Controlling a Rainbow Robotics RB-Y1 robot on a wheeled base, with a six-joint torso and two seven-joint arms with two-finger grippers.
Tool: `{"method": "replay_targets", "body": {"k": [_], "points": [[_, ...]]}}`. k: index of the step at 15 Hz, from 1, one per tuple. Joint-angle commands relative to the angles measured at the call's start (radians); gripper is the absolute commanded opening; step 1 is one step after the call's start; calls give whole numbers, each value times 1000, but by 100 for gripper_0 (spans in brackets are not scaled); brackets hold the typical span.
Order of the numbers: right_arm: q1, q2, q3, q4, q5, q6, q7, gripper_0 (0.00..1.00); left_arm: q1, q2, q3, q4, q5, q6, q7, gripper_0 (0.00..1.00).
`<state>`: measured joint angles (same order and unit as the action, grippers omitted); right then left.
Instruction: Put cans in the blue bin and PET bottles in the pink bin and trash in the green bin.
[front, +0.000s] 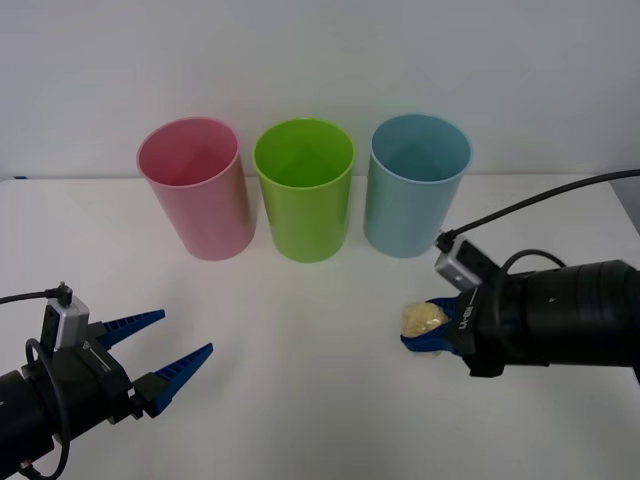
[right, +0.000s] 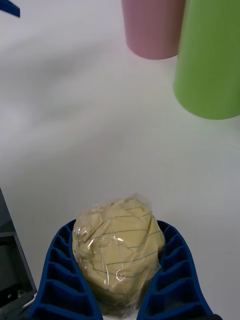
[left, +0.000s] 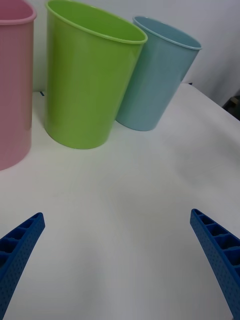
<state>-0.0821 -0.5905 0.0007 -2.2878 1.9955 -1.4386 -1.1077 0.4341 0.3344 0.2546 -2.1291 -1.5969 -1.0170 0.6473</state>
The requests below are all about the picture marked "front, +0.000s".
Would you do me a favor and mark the yellow paper ball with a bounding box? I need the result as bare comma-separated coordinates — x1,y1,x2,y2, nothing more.
401,301,448,359

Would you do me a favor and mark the green plastic bin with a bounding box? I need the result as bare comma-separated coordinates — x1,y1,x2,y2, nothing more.
252,117,357,264

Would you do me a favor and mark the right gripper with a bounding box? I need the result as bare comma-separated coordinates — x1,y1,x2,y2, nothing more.
399,283,507,380

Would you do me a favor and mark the pale blue plastic bin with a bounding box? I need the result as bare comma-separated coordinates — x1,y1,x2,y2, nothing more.
363,113,473,260

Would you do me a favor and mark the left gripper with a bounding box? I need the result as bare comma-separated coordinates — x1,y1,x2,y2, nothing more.
48,308,215,442

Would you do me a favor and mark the pink plastic bin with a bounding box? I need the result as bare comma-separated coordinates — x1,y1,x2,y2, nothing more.
135,116,258,262

